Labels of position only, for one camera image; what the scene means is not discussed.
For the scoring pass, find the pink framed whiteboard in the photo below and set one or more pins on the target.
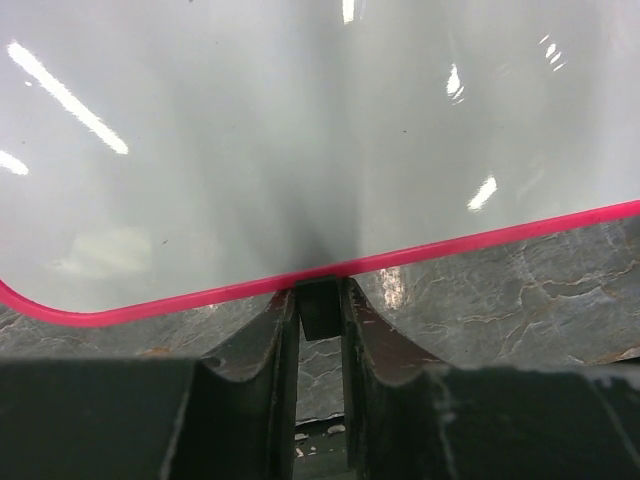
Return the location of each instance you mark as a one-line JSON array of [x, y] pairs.
[[158, 156]]

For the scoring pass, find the black whiteboard clip foot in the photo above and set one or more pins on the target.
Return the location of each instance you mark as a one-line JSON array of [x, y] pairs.
[[319, 305]]

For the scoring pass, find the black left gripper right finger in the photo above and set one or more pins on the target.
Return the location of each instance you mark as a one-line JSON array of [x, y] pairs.
[[410, 415]]

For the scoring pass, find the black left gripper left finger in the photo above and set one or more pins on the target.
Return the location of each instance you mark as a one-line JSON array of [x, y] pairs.
[[226, 414]]

